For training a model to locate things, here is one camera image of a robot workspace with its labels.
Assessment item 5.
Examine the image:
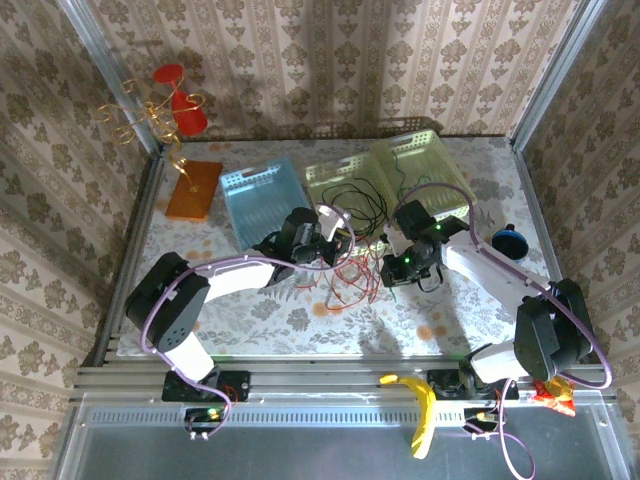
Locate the red cable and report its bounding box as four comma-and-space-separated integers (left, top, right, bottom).
294, 243, 387, 314

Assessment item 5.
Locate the black cable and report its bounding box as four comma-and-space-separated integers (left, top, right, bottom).
319, 182, 392, 239

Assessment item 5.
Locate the blue perforated plastic basket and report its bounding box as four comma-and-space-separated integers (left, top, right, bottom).
219, 156, 322, 254

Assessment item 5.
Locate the pale yellow perforated basket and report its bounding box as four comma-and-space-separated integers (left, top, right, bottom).
369, 128, 478, 227
303, 152, 402, 259

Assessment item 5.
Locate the dark blue cup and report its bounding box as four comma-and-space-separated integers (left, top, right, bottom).
490, 223, 531, 265

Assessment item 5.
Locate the floral patterned table mat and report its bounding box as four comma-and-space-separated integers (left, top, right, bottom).
117, 137, 566, 358

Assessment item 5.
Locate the orange wooden board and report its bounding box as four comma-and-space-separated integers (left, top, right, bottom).
164, 160, 225, 223

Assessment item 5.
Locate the red plastic goblet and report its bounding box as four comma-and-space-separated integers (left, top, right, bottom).
152, 63, 209, 137

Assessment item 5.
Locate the yellow banana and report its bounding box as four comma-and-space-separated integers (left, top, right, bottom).
378, 373, 438, 461

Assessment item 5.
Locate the red yellow snack packet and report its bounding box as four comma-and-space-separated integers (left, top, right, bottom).
531, 377, 577, 418

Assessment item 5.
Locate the aluminium frame rail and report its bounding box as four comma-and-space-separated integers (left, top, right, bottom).
69, 355, 621, 426

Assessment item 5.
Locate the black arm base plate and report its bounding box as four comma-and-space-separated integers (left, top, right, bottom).
162, 369, 252, 403
427, 368, 519, 402

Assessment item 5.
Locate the gold wire ornament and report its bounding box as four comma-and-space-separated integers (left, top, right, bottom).
94, 78, 207, 194

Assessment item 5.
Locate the aluminium frame post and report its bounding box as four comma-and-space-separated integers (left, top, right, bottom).
509, 0, 614, 152
54, 0, 167, 157

